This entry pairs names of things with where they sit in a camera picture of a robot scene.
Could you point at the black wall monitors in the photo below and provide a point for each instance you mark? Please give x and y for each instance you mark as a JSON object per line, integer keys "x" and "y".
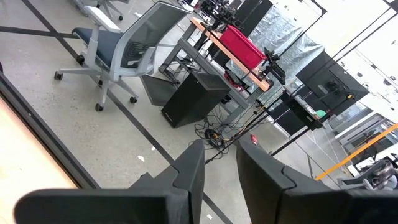
{"x": 329, "y": 84}

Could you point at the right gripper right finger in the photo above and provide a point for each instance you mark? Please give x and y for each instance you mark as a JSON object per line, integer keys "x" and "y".
{"x": 267, "y": 193}

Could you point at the grey desk wooden top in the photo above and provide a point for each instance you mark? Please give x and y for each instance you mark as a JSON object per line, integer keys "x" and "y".
{"x": 202, "y": 60}

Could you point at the small red object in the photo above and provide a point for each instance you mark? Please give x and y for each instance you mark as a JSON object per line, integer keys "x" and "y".
{"x": 254, "y": 139}

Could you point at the black aluminium table frame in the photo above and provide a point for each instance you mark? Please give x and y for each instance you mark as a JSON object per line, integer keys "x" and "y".
{"x": 37, "y": 126}

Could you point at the red plastic bin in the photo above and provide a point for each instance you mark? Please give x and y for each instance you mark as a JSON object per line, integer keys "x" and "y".
{"x": 242, "y": 46}

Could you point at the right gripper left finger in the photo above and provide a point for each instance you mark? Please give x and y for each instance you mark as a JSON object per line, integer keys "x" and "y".
{"x": 186, "y": 193}

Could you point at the silver plastic sheet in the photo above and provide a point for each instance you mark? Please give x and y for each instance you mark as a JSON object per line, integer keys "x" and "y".
{"x": 280, "y": 31}

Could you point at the leaning black panel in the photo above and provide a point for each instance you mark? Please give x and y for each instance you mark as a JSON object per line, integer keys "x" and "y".
{"x": 158, "y": 90}

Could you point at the black computer tower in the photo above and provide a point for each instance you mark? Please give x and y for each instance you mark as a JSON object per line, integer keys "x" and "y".
{"x": 192, "y": 99}

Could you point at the blue seat grey office chair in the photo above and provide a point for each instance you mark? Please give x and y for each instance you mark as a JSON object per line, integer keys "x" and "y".
{"x": 105, "y": 43}

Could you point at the green ball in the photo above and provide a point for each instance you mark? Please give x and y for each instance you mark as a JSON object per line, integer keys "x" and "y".
{"x": 321, "y": 114}

